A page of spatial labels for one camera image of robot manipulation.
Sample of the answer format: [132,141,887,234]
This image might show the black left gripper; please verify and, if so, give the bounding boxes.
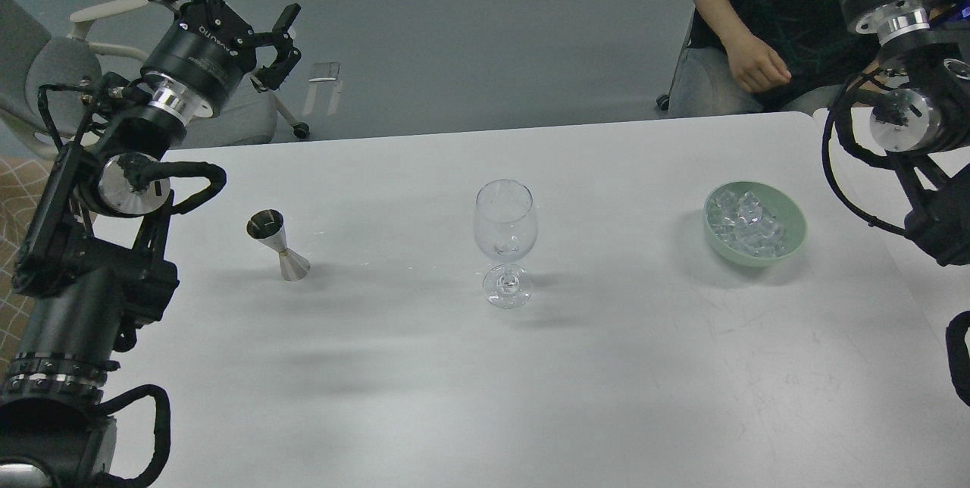
[141,0,302,117]

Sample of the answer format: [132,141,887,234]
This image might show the steel cocktail jigger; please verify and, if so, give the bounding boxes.
[246,209,311,282]

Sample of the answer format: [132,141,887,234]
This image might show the clear ice cubes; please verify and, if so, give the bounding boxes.
[706,189,787,258]

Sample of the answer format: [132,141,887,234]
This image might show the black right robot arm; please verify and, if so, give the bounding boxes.
[822,0,969,266]

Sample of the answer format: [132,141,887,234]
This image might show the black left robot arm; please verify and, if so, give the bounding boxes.
[2,0,301,487]

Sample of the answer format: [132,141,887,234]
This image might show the green ice bowl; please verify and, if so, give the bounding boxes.
[702,181,808,268]

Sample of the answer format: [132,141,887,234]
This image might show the clear wine glass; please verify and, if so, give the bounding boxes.
[472,180,538,309]

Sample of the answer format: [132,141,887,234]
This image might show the person's bare hand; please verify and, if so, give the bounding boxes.
[723,33,793,94]

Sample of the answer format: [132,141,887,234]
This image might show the seated person in black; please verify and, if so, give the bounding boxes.
[668,0,887,118]

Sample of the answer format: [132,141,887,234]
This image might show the grey office chair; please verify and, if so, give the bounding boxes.
[1,0,309,160]

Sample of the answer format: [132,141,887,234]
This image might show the beige checkered cushion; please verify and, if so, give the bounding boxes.
[1,157,52,373]

